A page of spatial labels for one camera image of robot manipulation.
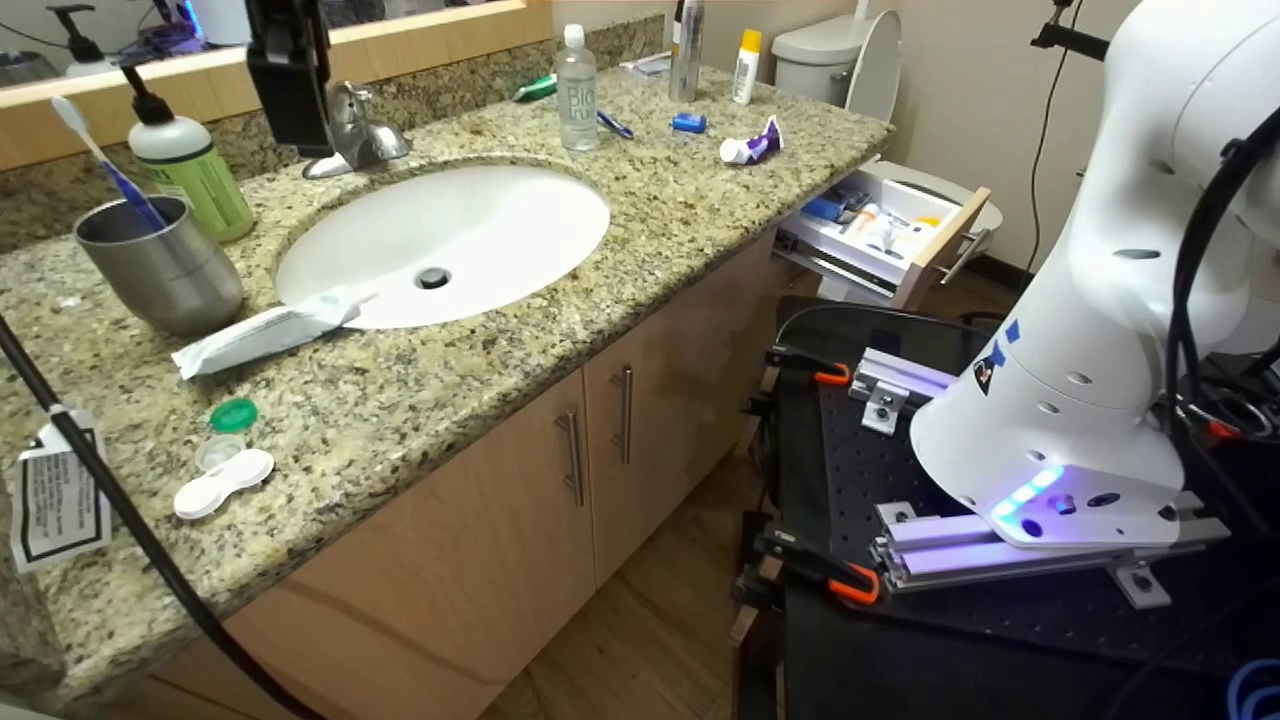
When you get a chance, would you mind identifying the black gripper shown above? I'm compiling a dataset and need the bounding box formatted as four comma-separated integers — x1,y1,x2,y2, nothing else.
246,0,333,158

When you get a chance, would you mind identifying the white toothpaste tube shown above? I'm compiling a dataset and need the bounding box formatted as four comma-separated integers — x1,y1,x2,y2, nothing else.
173,289,366,380

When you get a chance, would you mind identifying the purple toothpaste tube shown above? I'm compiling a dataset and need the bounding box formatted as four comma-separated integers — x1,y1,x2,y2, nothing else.
721,118,784,170

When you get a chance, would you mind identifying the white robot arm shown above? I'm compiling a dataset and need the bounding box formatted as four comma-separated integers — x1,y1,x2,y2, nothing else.
280,0,1276,551

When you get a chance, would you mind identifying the blue white toothbrush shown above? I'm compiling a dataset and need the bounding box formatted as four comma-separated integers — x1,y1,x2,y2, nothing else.
50,97,165,233

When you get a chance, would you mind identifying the grey metal cup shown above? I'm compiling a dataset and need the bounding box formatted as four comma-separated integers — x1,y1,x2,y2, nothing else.
73,196,246,336

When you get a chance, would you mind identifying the blue razor on counter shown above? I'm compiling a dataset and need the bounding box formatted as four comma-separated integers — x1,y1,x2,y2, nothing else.
597,107,635,142

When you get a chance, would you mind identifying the wood framed mirror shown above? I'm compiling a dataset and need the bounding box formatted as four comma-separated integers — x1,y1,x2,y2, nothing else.
0,0,552,170

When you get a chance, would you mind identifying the chrome faucet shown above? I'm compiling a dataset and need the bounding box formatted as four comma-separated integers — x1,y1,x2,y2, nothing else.
304,79,408,181

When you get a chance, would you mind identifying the green soap dispenser bottle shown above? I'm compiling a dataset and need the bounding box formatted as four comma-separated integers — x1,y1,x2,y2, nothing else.
123,67,257,245

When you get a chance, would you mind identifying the white sink basin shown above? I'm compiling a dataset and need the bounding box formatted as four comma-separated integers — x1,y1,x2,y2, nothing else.
277,166,614,328

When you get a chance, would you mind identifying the clear plastic bottle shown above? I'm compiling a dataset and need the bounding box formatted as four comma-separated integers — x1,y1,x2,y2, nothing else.
556,25,602,153

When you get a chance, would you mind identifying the green round cap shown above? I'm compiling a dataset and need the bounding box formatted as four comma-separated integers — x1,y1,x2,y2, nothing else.
207,395,257,436

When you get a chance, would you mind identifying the white bottle yellow cap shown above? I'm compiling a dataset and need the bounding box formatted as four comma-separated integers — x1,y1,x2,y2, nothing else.
733,28,765,104

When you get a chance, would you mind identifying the white contact lens case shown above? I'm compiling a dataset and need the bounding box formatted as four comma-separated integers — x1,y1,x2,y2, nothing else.
173,450,277,519

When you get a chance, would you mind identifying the white paper tag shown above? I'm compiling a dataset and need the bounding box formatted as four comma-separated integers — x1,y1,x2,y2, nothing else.
11,424,112,574

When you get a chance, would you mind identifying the white toilet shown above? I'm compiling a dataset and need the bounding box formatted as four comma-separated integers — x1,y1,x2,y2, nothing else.
774,8,906,119

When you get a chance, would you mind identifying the wooden vanity cabinet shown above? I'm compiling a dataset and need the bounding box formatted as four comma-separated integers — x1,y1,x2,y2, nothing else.
165,236,789,720

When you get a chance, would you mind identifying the open white drawer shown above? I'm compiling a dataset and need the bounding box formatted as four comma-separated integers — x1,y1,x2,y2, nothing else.
775,161,1005,310

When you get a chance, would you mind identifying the black robot cart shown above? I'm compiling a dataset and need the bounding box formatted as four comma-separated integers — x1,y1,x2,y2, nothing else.
733,298,1280,720

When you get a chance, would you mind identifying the black power cable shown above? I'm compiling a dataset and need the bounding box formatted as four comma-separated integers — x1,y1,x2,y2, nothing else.
0,317,324,720

